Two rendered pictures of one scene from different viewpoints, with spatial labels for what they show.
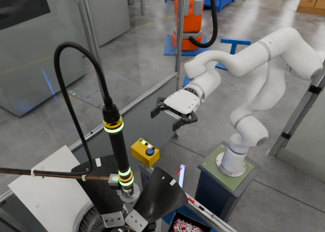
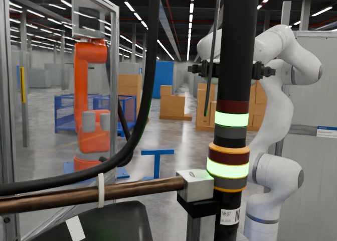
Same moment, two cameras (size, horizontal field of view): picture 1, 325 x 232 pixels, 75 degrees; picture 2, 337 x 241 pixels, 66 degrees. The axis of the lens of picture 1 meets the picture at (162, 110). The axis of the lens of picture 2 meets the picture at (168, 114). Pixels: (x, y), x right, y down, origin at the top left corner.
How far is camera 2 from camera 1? 60 cm
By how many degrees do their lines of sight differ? 42
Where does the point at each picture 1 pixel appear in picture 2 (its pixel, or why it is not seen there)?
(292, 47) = (293, 40)
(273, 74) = (274, 89)
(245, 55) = (262, 38)
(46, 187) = not seen: outside the picture
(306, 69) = (312, 66)
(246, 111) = (260, 148)
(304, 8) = (202, 127)
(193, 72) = (218, 45)
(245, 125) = (270, 162)
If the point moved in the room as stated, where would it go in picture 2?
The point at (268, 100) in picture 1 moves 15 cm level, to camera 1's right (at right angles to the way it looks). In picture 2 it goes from (283, 118) to (310, 117)
